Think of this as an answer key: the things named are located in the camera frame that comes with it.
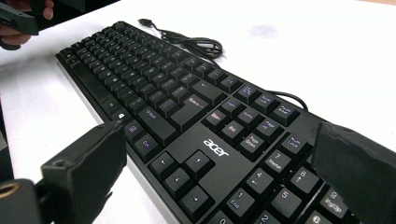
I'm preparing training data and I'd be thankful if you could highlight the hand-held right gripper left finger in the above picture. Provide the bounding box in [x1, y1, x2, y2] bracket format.
[41, 120, 128, 224]

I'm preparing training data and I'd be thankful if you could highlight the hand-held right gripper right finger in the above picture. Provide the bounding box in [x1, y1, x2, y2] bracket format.
[310, 120, 396, 224]

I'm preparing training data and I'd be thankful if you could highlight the black computer keyboard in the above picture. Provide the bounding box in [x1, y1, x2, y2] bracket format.
[55, 20, 359, 224]

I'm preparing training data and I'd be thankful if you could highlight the black keyboard cable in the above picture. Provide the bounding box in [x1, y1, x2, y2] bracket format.
[137, 18, 310, 112]

